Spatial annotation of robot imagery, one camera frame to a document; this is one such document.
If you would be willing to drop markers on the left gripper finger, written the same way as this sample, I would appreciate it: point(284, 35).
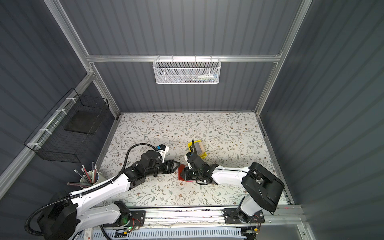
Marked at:
point(170, 170)
point(172, 164)

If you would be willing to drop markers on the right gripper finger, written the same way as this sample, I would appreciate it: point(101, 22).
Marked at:
point(188, 170)
point(188, 178)

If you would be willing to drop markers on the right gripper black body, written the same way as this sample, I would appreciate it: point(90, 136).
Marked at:
point(198, 174)

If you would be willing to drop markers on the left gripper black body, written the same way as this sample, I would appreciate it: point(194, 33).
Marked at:
point(157, 170)

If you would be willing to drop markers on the red leather card holder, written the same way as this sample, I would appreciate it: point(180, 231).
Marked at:
point(181, 173)

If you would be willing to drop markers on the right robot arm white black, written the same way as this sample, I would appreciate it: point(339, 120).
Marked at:
point(263, 188)

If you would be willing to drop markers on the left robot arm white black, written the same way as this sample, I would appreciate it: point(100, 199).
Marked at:
point(68, 214)

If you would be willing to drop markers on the stack of credit cards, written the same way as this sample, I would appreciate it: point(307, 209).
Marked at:
point(199, 148)

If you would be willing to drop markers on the yellow plastic card tray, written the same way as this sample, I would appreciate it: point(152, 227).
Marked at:
point(191, 148)

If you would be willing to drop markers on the white pencil cup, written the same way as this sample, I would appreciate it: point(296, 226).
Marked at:
point(95, 176)

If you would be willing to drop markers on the small white red box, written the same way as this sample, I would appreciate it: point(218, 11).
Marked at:
point(88, 234)

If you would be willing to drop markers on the white tube in basket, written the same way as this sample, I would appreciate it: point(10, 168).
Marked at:
point(208, 76)

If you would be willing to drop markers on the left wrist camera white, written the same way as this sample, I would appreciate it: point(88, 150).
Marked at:
point(163, 150)

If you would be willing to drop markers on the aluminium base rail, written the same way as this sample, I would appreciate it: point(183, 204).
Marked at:
point(189, 217)

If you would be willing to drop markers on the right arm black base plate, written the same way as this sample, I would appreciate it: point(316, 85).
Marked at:
point(235, 216)

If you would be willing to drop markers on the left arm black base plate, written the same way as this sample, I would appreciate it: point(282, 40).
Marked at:
point(135, 219)

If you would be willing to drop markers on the white slotted cable duct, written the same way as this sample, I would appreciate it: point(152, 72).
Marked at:
point(179, 233)

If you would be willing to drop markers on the white wire mesh basket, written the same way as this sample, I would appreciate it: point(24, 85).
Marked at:
point(185, 73)

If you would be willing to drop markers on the black wire mesh basket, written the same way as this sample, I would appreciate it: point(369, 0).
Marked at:
point(68, 133)

